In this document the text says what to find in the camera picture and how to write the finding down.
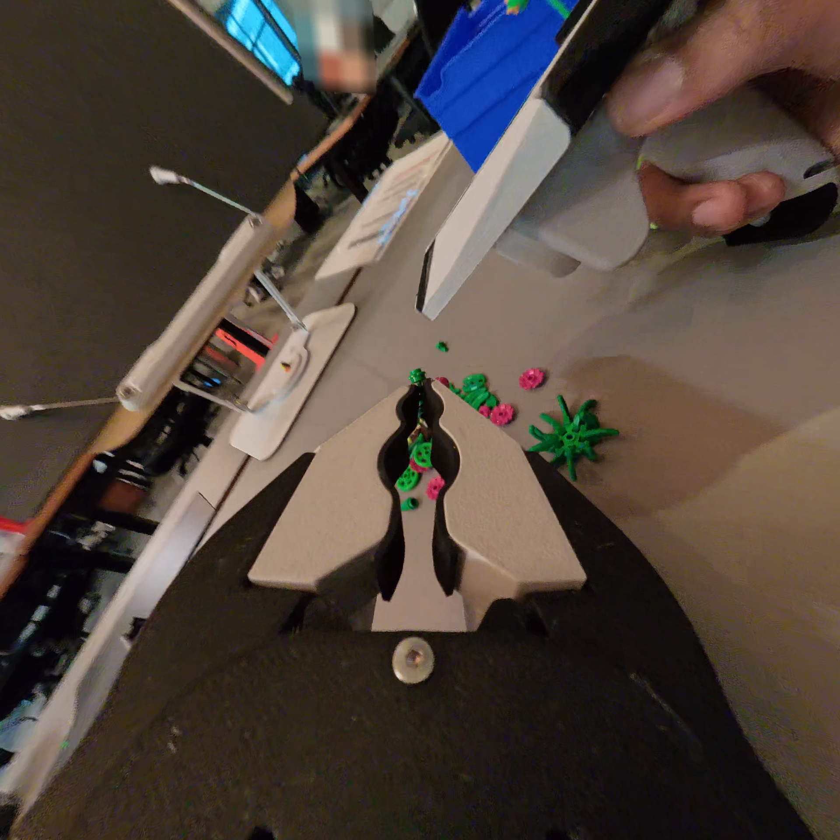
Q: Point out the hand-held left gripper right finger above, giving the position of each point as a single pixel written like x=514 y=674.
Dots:
x=512 y=518

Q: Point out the green toy stem piece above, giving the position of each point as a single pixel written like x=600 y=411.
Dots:
x=418 y=377

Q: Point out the black display board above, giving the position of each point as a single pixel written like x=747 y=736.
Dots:
x=98 y=197

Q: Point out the green spiky toy plant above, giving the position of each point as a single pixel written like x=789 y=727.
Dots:
x=571 y=436

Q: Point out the pink toy flower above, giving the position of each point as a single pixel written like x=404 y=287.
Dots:
x=502 y=414
x=531 y=379

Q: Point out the pile of toy brick pieces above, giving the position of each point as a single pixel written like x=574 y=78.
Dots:
x=479 y=394

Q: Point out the blue plastic bin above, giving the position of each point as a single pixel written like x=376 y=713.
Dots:
x=485 y=72

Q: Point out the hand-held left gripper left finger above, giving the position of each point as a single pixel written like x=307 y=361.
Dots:
x=321 y=518

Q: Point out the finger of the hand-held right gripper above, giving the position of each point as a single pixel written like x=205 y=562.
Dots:
x=426 y=275
x=492 y=197

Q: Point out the laminated paper sheet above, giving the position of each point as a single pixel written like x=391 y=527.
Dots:
x=387 y=210

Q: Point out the white metal stand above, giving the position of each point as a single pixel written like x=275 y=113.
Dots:
x=197 y=315

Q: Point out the red metal frame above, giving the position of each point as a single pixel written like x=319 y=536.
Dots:
x=239 y=348

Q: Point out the person's right hand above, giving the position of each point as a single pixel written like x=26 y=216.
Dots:
x=735 y=46

